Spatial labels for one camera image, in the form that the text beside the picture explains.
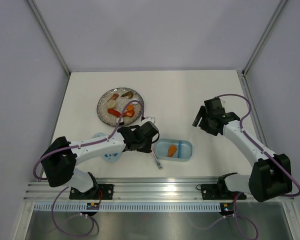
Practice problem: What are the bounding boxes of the orange fried food piece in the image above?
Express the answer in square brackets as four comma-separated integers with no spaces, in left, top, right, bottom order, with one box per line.
[167,145,178,158]

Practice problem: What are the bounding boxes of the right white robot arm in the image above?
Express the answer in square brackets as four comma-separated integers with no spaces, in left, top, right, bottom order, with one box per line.
[192,96,293,202]

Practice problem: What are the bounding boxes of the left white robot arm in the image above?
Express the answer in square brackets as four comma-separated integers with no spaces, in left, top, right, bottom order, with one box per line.
[40,121,160,199]

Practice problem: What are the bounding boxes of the aluminium frame post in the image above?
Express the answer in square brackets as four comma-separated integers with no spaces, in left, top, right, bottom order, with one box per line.
[25,0,72,79]
[241,0,290,77]

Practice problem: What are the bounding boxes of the terrazzo pattern lunch box lid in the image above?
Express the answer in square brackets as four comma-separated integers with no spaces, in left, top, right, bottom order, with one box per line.
[92,132,122,163]

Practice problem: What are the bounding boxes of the speckled round plate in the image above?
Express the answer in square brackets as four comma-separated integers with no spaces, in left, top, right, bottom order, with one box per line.
[96,87,144,127]

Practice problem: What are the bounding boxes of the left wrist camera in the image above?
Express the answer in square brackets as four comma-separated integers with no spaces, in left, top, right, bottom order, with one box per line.
[145,116,156,124]

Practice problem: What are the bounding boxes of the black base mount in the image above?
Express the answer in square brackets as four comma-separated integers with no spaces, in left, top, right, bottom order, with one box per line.
[69,184,114,200]
[195,183,239,201]

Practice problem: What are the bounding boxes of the white slotted cable duct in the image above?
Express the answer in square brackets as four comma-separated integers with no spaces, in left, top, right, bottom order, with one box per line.
[34,202,221,213]

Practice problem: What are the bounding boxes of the red sausage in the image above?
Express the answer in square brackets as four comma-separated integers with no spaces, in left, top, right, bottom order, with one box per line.
[107,108,121,118]

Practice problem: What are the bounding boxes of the right aluminium frame post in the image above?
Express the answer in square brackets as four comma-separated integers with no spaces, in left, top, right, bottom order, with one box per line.
[241,0,290,77]

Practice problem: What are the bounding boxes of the beige mushroom piece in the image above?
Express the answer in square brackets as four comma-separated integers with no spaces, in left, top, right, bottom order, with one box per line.
[106,99,117,109]

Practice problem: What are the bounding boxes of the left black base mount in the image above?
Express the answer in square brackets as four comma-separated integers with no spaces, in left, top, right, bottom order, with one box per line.
[69,184,114,200]

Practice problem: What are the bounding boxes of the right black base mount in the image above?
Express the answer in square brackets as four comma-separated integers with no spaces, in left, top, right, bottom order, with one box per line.
[195,183,239,201]

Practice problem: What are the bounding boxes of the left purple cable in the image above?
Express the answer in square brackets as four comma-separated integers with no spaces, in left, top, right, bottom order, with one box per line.
[32,99,145,237]

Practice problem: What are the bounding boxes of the pink ham slice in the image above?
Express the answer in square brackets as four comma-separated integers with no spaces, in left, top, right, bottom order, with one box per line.
[111,93,119,100]

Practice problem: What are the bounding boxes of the aluminium rail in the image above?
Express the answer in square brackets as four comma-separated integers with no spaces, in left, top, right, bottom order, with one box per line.
[22,177,218,203]

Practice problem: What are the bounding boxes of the blue lunch box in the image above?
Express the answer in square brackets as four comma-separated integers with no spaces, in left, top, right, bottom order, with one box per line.
[154,138,193,162]

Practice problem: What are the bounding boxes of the left aluminium frame post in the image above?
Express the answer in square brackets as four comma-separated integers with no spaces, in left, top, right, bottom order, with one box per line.
[25,0,72,79]

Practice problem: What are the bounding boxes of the orange carrot pieces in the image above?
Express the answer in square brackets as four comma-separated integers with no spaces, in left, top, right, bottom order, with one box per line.
[123,104,135,118]

